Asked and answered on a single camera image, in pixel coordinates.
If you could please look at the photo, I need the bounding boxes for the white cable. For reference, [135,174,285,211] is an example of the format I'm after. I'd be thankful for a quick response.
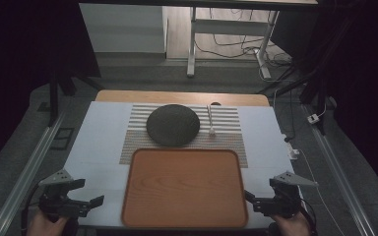
[294,148,340,236]

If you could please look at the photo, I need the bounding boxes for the brown wooden tray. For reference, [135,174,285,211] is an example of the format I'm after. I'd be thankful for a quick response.
[120,147,250,230]

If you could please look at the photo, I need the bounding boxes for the white power adapter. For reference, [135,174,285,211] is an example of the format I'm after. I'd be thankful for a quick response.
[286,143,300,161]

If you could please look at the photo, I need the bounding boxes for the white table cover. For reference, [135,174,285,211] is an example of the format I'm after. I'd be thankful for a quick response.
[63,100,307,230]

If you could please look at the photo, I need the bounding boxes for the striped woven placemat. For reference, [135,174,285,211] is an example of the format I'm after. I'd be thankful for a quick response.
[119,103,249,169]

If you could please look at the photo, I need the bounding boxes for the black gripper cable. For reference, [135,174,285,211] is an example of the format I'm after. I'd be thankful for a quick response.
[20,185,42,236]
[299,206,319,236]

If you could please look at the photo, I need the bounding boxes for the dark round plate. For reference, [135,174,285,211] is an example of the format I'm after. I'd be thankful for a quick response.
[146,103,201,148]

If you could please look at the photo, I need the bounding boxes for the white cabinet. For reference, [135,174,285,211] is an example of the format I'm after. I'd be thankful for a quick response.
[78,3,169,54]

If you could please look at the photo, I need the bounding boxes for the black floor cables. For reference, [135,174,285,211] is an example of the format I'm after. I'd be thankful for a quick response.
[194,9,293,67]

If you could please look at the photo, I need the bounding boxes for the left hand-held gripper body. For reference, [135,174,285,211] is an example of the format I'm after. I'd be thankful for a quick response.
[37,168,91,219]

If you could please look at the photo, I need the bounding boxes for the black stand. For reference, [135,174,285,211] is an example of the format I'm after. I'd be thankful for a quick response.
[46,62,106,128]

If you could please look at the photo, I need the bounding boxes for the aluminium rail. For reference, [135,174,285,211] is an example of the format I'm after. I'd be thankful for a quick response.
[0,110,67,236]
[302,103,376,236]

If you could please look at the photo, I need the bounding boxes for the white desk frame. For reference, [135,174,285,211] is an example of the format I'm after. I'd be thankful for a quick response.
[186,6,281,81]

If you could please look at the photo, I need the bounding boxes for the person's right hand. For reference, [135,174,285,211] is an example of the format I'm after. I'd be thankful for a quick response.
[270,210,312,236]

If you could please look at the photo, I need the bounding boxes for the person's left hand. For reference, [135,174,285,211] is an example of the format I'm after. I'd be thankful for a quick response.
[26,210,69,236]

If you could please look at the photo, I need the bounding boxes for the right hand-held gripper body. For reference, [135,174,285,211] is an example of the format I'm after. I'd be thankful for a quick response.
[263,170,320,219]

